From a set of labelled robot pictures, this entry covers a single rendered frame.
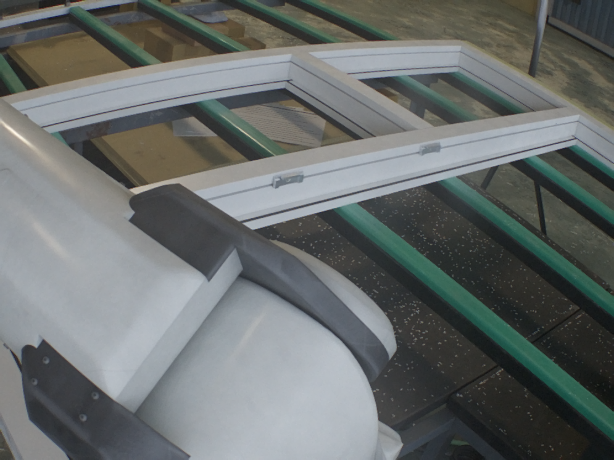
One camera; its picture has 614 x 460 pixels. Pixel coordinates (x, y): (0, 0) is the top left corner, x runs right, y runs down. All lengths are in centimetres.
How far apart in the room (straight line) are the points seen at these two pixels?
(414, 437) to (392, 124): 56
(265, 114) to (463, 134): 76
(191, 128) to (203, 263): 159
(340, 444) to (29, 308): 13
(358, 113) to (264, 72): 23
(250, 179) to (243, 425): 79
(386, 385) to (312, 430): 98
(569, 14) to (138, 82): 652
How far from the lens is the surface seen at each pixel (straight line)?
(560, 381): 94
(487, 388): 131
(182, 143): 178
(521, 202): 333
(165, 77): 140
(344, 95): 143
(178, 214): 27
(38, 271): 26
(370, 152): 117
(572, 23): 760
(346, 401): 28
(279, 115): 197
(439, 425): 126
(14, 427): 66
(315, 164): 110
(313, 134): 189
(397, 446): 48
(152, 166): 167
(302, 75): 153
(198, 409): 27
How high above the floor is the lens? 144
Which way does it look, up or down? 32 degrees down
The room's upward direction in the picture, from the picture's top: 9 degrees clockwise
